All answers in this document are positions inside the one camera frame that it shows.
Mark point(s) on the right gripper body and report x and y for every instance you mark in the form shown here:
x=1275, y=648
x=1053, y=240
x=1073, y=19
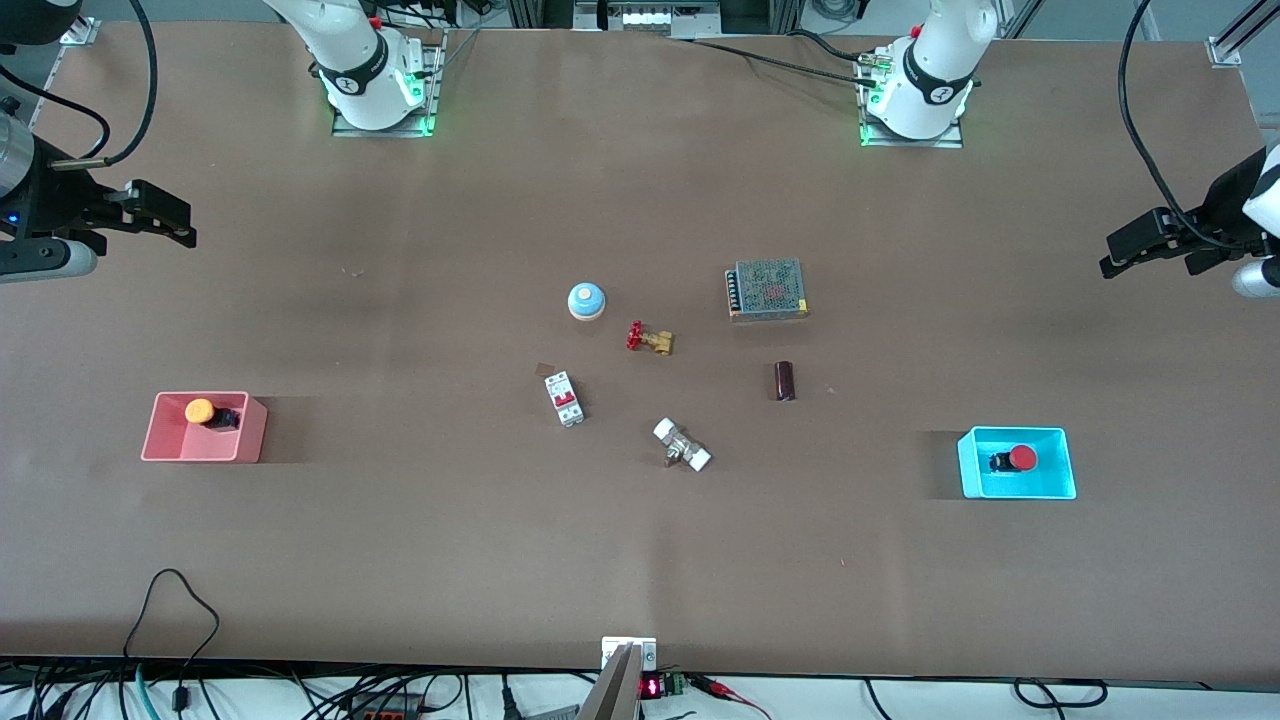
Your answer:
x=57, y=201

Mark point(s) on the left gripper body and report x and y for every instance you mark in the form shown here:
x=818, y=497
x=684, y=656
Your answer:
x=1222, y=198

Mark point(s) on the yellow push button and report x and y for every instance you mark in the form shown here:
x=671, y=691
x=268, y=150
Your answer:
x=199, y=410

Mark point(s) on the red push button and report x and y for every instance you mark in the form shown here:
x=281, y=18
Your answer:
x=1022, y=458

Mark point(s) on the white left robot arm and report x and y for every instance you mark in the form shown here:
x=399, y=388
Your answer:
x=930, y=70

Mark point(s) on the pink plastic bin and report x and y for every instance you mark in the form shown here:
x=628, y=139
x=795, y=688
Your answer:
x=165, y=445

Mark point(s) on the cyan plastic bin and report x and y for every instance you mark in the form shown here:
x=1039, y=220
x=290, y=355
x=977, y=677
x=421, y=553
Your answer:
x=1050, y=485

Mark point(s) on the metal mesh power supply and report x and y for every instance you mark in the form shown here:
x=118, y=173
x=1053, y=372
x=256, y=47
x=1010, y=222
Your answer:
x=767, y=290

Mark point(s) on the dark red cylinder capacitor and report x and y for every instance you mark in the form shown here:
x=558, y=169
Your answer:
x=785, y=381

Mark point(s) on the blue round bell button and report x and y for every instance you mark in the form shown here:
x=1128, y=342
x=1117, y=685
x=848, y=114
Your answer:
x=587, y=299

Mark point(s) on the white red circuit breaker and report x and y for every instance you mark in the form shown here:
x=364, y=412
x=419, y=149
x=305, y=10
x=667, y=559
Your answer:
x=564, y=398

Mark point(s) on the metal fitting white ends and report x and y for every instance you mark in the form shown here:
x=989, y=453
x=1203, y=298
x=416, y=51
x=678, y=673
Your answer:
x=682, y=446

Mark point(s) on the white terminal device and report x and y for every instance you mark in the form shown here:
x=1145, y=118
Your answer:
x=660, y=14

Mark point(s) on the grey metal bar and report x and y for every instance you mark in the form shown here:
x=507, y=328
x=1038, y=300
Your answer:
x=612, y=695

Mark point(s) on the red digit display module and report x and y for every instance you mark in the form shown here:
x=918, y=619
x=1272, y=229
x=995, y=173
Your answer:
x=651, y=688

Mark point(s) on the metal corner bracket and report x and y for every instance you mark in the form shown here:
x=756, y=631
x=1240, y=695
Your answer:
x=80, y=31
x=1225, y=51

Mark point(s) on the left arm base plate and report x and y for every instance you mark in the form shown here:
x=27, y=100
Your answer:
x=950, y=143

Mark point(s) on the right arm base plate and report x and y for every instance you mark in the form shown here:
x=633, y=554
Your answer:
x=436, y=100

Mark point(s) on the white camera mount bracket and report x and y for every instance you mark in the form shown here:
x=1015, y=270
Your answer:
x=612, y=648

